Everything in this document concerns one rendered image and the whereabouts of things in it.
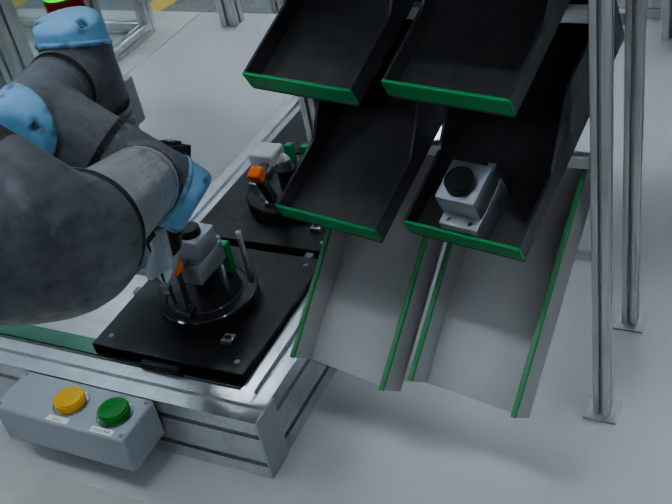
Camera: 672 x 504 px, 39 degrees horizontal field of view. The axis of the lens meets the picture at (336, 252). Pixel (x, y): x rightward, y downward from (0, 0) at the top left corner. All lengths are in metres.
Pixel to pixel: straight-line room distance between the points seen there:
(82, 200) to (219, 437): 0.66
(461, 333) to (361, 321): 0.12
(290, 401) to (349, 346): 0.13
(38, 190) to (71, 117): 0.40
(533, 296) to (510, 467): 0.23
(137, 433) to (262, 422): 0.16
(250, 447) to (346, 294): 0.22
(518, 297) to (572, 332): 0.29
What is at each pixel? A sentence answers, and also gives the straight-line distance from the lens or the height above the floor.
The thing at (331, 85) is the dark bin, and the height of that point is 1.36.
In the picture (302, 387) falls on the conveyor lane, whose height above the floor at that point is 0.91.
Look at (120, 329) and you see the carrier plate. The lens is 1.33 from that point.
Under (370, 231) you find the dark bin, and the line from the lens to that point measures 0.97.
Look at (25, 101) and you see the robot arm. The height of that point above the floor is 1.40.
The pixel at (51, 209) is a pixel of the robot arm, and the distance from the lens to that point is 0.57.
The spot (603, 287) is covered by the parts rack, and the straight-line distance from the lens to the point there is 1.09.
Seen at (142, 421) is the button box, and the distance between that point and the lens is 1.21.
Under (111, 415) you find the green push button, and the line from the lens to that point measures 1.21.
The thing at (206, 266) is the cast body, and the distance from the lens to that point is 1.26.
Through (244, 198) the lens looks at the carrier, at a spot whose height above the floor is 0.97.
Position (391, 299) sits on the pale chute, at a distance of 1.11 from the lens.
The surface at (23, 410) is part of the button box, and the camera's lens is 1.29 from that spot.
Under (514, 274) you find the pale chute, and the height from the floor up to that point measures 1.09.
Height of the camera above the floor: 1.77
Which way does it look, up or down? 36 degrees down
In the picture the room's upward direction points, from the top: 12 degrees counter-clockwise
